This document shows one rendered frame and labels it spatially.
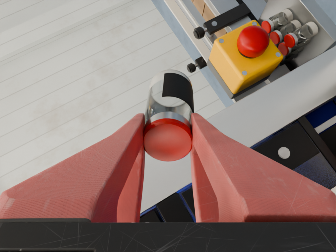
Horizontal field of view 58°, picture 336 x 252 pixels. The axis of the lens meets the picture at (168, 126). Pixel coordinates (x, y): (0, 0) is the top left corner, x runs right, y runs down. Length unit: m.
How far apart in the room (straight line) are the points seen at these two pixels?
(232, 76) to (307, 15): 0.15
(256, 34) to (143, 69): 3.14
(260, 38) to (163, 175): 0.21
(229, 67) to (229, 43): 0.03
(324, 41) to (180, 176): 0.29
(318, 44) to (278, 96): 0.13
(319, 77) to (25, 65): 3.61
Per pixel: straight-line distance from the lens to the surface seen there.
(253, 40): 0.41
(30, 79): 3.77
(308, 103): 0.44
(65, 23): 3.87
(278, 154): 0.40
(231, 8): 0.62
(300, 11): 0.53
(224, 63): 0.44
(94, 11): 3.89
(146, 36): 3.76
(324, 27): 0.51
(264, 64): 0.44
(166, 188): 0.37
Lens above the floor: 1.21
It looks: 10 degrees down
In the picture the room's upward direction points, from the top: 119 degrees counter-clockwise
